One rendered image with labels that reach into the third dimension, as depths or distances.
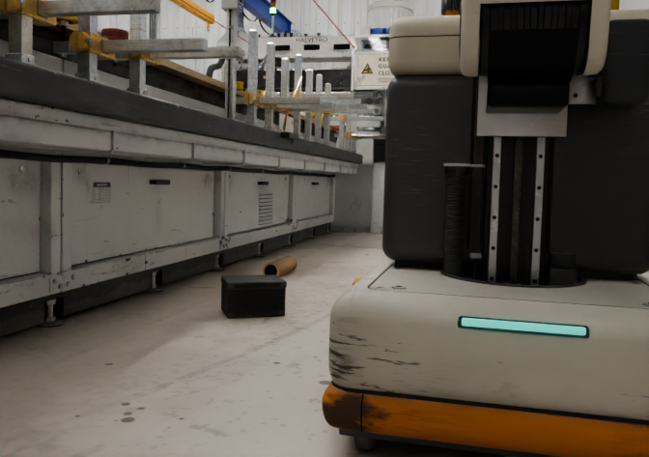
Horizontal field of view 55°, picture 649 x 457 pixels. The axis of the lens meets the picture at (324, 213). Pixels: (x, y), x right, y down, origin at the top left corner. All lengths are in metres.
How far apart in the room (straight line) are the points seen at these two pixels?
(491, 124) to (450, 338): 0.43
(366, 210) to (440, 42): 4.44
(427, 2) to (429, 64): 11.01
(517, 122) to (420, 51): 0.26
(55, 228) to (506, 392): 1.41
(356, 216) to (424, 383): 4.74
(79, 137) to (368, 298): 0.99
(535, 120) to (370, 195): 4.53
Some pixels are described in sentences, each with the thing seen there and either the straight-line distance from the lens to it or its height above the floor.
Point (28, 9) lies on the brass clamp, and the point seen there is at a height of 0.82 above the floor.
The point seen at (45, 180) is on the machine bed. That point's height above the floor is 0.44.
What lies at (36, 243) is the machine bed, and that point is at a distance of 2.00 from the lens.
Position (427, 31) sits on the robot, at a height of 0.78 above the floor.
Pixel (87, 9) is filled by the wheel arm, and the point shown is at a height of 0.83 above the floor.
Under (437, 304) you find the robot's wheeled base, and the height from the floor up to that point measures 0.27.
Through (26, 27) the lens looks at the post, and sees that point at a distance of 1.59.
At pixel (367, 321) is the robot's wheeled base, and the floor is 0.24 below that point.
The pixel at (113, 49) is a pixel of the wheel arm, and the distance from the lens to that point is 1.79.
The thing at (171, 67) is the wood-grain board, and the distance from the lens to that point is 2.52.
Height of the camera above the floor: 0.46
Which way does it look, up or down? 3 degrees down
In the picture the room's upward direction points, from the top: 2 degrees clockwise
